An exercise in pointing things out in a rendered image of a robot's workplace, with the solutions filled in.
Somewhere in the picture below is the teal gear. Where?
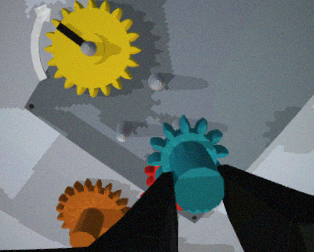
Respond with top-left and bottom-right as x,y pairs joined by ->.
148,115 -> 229,213

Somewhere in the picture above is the grey board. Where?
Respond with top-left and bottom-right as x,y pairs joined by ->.
25,0 -> 314,191

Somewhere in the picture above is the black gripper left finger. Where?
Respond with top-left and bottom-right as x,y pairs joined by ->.
0,172 -> 178,252

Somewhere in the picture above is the red gear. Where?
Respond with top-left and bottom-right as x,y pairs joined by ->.
145,166 -> 159,186

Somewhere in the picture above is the white curved arrow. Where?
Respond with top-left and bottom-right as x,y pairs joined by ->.
31,4 -> 51,81

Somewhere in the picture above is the yellow gear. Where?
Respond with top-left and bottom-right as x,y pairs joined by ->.
44,0 -> 142,97

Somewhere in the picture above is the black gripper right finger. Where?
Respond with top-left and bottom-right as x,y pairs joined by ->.
217,165 -> 314,252

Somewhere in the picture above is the orange gear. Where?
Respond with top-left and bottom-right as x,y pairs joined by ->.
56,178 -> 130,247

